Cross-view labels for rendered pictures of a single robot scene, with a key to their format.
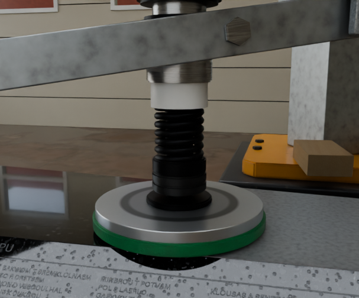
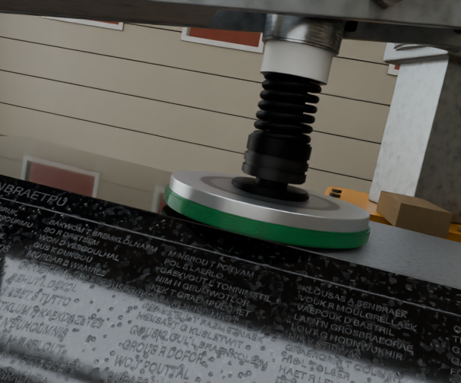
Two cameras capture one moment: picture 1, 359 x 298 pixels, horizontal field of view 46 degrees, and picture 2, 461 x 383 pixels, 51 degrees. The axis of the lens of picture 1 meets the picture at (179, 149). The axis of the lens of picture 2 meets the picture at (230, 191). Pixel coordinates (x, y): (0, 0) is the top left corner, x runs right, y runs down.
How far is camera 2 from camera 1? 0.11 m
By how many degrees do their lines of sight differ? 3
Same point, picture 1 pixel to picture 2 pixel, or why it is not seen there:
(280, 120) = not seen: hidden behind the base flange
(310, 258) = (425, 274)
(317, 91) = (417, 142)
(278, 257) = (388, 266)
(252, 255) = (355, 259)
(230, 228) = (336, 220)
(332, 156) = (427, 210)
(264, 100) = (330, 171)
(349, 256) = not seen: outside the picture
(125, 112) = (174, 155)
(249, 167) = not seen: hidden behind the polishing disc
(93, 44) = not seen: outside the picture
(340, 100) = (440, 156)
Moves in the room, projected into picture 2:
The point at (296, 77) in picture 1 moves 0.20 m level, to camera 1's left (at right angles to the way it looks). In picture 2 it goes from (393, 125) to (318, 110)
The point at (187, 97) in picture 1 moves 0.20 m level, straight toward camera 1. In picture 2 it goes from (310, 63) to (355, 19)
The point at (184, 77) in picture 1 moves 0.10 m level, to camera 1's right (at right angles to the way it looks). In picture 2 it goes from (312, 36) to (416, 57)
